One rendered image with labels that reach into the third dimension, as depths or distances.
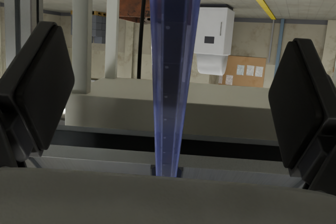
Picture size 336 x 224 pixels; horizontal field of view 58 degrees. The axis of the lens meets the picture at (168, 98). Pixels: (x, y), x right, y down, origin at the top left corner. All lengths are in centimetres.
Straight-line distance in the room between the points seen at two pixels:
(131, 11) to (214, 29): 368
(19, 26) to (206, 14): 636
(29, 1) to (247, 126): 43
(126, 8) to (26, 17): 280
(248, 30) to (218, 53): 292
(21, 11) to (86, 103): 21
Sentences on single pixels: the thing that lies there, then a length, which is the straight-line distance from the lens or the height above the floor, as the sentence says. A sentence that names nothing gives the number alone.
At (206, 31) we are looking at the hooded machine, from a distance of 675.
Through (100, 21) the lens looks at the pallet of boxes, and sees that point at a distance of 1080.
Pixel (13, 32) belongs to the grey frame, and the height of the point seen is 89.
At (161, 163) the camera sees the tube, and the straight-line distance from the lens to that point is 18.
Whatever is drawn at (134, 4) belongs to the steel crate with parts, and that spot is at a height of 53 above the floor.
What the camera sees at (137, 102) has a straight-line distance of 59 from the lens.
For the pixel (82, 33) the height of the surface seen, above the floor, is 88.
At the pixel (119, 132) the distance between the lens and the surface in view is 28.
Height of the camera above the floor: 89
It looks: 10 degrees up
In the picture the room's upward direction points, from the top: 176 degrees counter-clockwise
